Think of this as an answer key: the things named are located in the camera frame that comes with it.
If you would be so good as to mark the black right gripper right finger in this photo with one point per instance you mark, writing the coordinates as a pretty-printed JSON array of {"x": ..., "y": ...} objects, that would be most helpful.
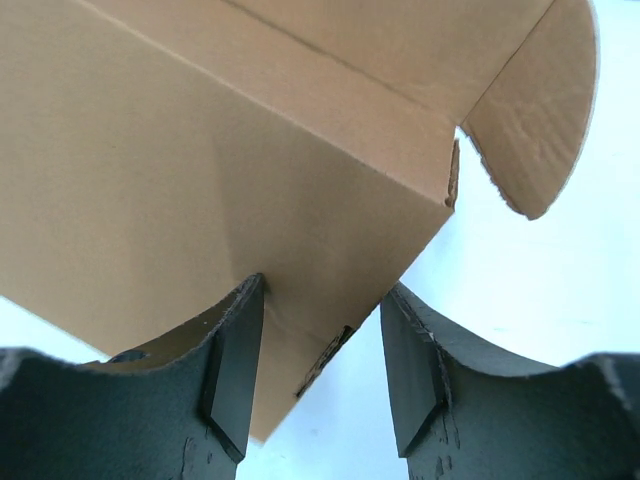
[{"x": 465, "y": 408}]

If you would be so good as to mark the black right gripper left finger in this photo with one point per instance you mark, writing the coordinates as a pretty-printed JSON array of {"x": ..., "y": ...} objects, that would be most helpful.
[{"x": 176, "y": 407}]

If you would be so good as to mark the cardboard box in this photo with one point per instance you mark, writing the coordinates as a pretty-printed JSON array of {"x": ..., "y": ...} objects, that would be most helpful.
[{"x": 156, "y": 153}]

